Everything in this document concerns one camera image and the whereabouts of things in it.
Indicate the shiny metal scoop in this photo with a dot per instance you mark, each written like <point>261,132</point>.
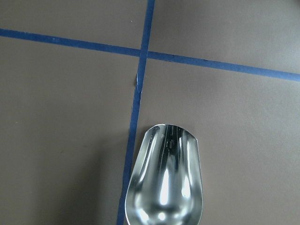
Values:
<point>166,187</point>

